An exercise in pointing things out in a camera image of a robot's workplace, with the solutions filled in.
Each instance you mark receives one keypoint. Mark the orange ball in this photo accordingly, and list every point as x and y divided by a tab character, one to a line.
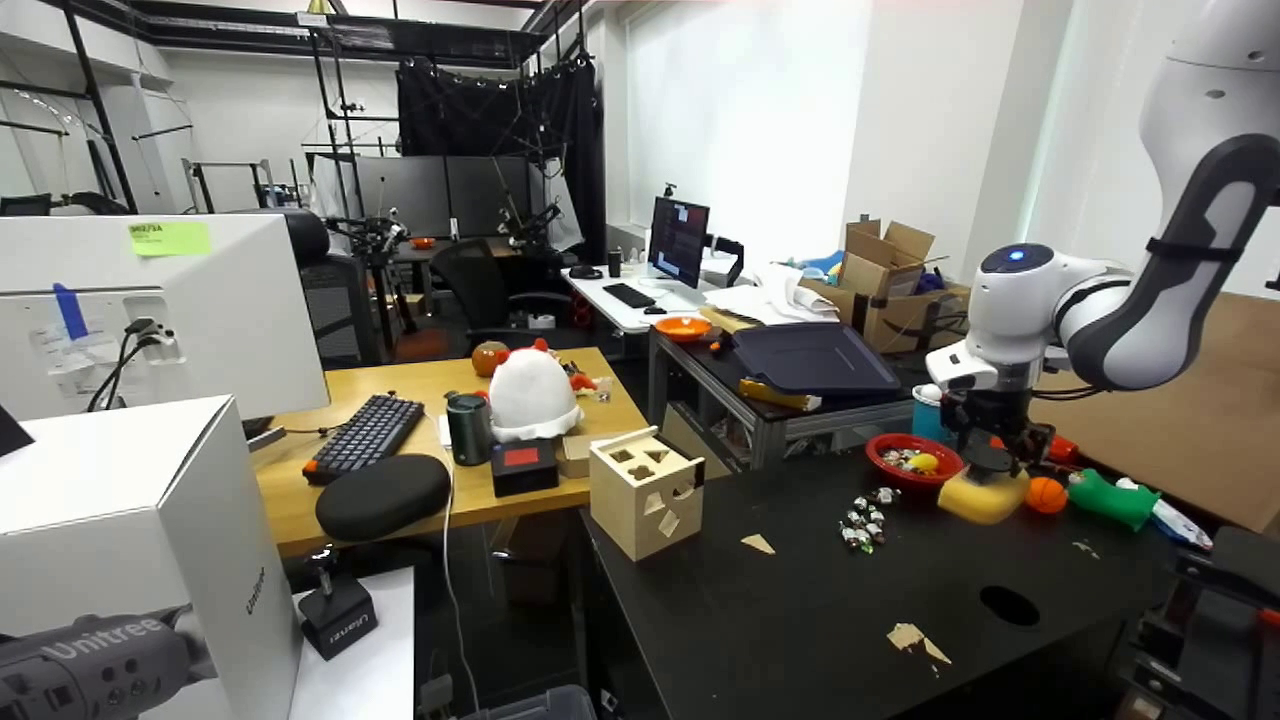
490	357

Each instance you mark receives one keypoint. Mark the green bottle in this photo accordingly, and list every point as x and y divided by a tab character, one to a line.
1110	502

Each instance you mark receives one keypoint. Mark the brown oblong object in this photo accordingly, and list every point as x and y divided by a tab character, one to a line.
783	396

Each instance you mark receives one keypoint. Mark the black mesh curtain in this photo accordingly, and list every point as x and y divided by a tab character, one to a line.
492	112

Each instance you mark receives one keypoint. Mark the white box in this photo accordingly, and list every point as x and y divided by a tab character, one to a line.
120	520

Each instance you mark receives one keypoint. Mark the black computer screen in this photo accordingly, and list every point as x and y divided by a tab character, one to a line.
679	241

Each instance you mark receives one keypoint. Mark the white blue tube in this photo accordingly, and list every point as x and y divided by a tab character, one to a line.
1180	527

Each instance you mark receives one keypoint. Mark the wooden desk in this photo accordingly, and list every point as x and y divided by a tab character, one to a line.
424	376

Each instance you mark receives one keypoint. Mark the green sticky note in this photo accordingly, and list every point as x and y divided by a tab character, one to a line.
169	241

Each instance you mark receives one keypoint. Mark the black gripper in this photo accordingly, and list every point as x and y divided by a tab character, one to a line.
991	406

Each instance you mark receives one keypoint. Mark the beige pointed tape scrap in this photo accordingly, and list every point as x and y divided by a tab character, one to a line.
937	652

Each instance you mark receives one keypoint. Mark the orange red toy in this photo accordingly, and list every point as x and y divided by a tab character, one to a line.
1061	449

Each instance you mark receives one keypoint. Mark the small black keyboard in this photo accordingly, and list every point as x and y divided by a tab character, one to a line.
634	298

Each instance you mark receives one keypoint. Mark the wooden shape sorter box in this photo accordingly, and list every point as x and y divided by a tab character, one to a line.
644	502

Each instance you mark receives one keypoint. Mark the black desk device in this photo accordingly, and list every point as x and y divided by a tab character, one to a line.
725	262

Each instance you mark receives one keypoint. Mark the open cardboard box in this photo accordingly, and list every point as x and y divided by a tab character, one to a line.
883	262

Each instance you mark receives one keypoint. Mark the black orange clamp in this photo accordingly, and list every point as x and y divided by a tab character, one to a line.
1220	584

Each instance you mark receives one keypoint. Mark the small tan box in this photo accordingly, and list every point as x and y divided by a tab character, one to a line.
576	458

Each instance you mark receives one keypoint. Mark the dark mug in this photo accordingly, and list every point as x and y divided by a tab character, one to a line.
468	426

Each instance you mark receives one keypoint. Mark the brown cardboard board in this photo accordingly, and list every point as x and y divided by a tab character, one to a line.
1200	442

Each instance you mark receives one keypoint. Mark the red bowl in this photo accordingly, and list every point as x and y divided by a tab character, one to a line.
886	446

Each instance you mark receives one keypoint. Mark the black chair headrest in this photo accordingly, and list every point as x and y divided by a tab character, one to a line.
381	497

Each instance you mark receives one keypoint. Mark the closed cardboard box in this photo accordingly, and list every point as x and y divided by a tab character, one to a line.
914	320

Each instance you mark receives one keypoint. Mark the yellow toy lemon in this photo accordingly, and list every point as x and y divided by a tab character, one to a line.
921	461

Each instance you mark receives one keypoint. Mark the tan triangular cardboard scrap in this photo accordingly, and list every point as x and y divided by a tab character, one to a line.
756	547

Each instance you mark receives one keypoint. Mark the black red small box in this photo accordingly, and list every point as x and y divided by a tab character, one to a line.
524	467

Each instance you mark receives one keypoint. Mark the orange bowl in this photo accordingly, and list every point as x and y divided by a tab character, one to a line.
687	328

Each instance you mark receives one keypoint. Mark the white hard hat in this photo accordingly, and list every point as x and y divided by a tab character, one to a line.
532	392

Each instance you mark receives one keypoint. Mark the orange fruit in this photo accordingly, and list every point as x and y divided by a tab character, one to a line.
1045	497

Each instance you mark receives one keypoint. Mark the navy plastic storage bin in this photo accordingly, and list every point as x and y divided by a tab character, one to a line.
815	357

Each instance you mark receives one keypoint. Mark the blue clip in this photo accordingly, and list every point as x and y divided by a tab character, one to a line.
68	310

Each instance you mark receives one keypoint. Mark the black joystick base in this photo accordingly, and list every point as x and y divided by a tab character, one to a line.
332	609

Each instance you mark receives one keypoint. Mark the black office chair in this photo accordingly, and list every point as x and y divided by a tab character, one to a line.
339	293
484	286

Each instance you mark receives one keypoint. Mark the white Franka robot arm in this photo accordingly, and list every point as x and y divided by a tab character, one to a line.
1145	304

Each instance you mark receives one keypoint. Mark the grey Unitree device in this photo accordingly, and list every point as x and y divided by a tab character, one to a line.
93	667

